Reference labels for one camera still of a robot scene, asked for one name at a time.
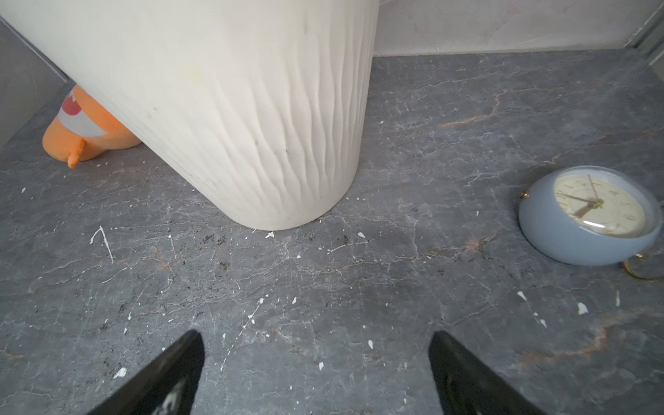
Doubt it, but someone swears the orange shark plush toy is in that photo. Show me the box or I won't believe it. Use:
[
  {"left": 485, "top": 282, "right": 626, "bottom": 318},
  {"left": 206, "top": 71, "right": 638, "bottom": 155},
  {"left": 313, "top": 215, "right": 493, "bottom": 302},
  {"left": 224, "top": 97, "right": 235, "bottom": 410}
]
[{"left": 43, "top": 85, "right": 141, "bottom": 169}]

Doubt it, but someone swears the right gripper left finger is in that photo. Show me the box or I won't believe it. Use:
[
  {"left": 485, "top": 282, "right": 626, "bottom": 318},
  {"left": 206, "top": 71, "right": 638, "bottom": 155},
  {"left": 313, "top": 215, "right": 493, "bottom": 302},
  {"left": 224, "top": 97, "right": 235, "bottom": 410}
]
[{"left": 90, "top": 330, "right": 205, "bottom": 414}]

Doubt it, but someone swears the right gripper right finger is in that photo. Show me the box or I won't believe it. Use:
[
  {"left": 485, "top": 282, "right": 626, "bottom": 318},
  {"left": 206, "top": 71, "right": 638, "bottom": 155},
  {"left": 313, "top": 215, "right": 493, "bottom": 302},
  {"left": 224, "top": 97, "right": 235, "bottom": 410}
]
[{"left": 428, "top": 330, "right": 543, "bottom": 414}]

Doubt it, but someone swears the cream ribbed trash bin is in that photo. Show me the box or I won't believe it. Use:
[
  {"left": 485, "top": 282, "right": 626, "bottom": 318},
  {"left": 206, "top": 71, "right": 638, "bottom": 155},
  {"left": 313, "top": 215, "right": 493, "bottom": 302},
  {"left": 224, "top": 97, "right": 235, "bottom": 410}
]
[{"left": 1, "top": 1, "right": 380, "bottom": 231}]

